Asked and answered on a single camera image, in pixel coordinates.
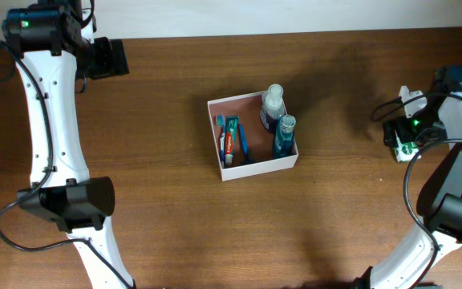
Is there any green soap box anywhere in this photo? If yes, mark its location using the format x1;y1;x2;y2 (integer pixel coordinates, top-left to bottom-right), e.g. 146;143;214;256
392;142;419;163

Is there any blue white toothbrush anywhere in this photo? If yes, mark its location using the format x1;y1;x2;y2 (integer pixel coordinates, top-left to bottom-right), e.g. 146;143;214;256
215;115;226;168

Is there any teal mouthwash bottle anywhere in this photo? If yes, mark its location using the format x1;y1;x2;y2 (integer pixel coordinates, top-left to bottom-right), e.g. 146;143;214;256
273;115;296;159

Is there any green Colgate toothpaste tube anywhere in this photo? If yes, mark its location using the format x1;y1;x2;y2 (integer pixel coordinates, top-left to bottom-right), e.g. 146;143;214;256
225;116;239;166

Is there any dark blue spray bottle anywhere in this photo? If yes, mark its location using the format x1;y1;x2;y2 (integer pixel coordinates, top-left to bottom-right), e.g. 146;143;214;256
260;83;286;132

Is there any blue disposable razor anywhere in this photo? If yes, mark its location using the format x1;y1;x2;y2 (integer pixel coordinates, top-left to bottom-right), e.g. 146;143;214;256
238;124;254;165

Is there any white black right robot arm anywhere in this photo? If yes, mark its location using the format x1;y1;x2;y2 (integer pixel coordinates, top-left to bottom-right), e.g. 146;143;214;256
351;65;462;289

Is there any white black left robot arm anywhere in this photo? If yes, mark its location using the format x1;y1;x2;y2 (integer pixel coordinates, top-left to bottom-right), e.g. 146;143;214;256
2;1;136;288

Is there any white cardboard box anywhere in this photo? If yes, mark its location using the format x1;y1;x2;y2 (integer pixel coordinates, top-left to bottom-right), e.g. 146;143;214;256
207;92;299;181

